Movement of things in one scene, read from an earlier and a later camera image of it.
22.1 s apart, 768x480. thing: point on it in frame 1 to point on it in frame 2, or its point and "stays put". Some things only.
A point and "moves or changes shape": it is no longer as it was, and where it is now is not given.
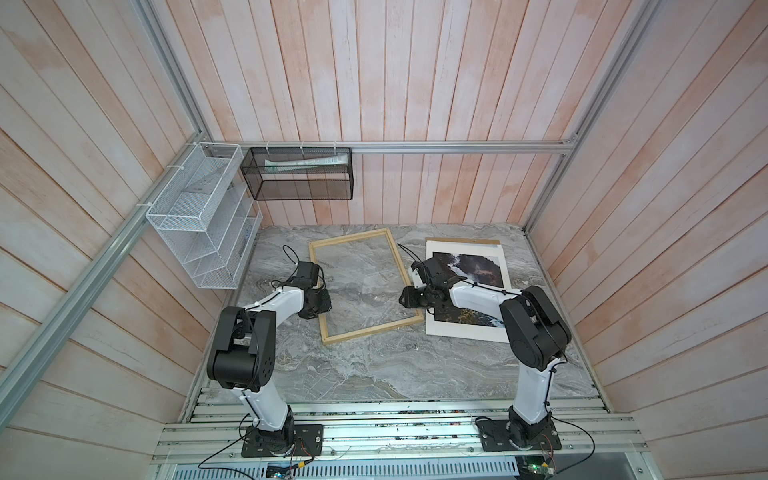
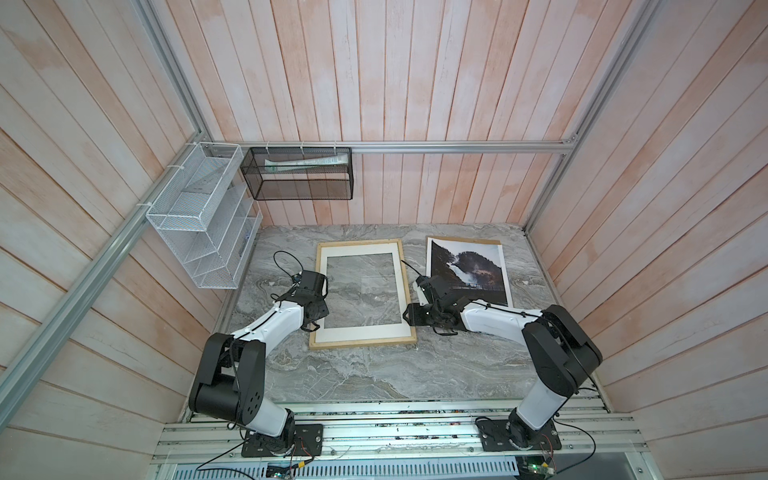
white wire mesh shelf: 204,216 stays put
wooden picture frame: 325,324 moves or changes shape
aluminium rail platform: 400,439 stays put
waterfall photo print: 484,266 stays put
